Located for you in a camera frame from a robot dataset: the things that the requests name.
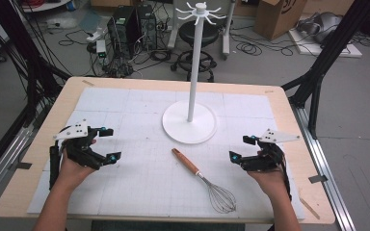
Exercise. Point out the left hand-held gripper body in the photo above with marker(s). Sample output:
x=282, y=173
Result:
x=77, y=150

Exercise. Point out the aluminium rail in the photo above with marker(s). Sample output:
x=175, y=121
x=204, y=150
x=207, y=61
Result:
x=3, y=160
x=326, y=166

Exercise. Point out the thin wooden stick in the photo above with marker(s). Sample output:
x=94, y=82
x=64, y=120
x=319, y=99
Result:
x=309, y=208

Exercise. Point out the white stand leg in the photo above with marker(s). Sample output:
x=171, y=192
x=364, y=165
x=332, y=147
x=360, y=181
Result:
x=227, y=32
x=173, y=25

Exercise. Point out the person's left hand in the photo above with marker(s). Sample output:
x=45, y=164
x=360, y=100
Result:
x=72, y=174

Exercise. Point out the white power strip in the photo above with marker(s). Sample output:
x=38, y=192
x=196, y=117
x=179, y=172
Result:
x=101, y=51

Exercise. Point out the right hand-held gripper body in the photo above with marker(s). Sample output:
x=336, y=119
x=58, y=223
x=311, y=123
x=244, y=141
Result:
x=266, y=162

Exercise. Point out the black computer tower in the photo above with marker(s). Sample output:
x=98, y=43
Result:
x=122, y=30
x=147, y=27

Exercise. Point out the black round stool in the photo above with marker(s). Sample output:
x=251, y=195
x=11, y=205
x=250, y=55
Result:
x=205, y=35

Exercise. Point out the grey bag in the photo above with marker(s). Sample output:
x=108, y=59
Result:
x=321, y=27

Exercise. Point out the black metal frame stand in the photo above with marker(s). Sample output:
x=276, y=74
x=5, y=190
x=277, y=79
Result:
x=321, y=64
x=19, y=48

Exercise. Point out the person's right hand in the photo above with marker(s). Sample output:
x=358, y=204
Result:
x=271, y=181

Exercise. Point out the white hook rack stand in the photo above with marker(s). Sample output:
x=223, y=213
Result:
x=189, y=123

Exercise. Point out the white grid mat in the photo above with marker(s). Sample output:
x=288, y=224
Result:
x=141, y=179

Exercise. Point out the cardboard box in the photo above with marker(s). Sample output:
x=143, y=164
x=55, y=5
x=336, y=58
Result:
x=277, y=17

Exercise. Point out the white flat board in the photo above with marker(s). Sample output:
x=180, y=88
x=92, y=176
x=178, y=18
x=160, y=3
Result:
x=330, y=48

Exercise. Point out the black tape piece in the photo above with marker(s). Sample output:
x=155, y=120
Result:
x=318, y=179
x=24, y=165

